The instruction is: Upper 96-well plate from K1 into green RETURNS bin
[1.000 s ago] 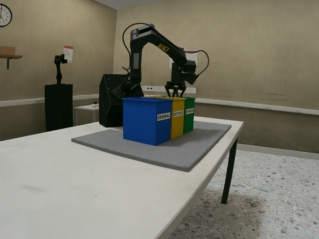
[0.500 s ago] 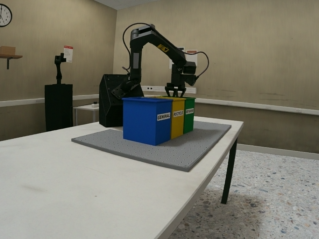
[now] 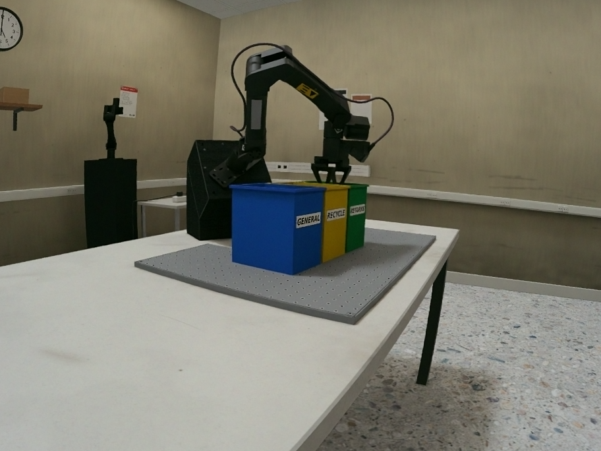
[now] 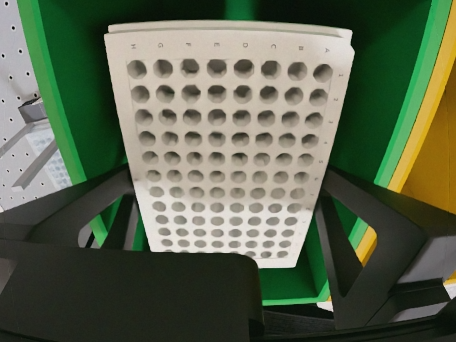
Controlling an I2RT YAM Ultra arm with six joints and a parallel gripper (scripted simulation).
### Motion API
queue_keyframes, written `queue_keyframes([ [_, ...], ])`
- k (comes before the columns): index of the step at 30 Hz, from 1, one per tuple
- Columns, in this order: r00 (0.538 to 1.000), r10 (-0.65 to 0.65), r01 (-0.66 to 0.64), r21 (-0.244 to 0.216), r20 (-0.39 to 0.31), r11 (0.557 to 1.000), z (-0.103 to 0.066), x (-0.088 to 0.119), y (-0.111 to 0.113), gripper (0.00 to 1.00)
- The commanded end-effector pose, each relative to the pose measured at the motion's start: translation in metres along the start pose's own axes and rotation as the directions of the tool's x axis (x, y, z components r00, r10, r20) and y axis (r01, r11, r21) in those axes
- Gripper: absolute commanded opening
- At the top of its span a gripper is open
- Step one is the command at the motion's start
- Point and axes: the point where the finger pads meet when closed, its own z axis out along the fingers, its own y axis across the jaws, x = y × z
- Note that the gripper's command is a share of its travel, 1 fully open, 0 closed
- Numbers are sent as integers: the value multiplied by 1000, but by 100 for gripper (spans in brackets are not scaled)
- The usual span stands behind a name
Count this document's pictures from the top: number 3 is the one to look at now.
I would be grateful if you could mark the yellow open bin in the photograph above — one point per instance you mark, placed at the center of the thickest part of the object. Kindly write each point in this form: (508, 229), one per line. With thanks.
(334, 219)

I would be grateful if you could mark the green bin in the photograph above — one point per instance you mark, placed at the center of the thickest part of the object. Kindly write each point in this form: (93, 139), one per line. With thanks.
(356, 215)

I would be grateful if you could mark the blue bin labelled general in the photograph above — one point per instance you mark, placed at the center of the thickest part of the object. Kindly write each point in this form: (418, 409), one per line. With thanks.
(277, 229)

